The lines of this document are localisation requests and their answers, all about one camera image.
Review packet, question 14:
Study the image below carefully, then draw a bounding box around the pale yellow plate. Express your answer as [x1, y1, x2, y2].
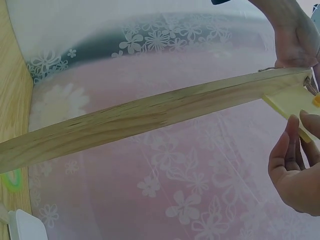
[261, 86, 320, 145]

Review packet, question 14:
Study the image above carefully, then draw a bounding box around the person's right hand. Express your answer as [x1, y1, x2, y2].
[267, 109, 320, 210]

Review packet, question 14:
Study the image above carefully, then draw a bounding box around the person's left hand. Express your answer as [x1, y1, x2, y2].
[249, 0, 320, 69]

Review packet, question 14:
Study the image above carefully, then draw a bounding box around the green ring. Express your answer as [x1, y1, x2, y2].
[0, 169, 23, 194]

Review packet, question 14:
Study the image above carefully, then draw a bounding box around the white box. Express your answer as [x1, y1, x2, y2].
[8, 209, 49, 240]

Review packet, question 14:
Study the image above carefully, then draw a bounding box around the long wooden slat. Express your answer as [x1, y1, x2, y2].
[0, 66, 315, 175]

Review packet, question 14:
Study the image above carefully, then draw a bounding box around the small orange cap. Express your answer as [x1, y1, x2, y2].
[306, 95, 320, 108]

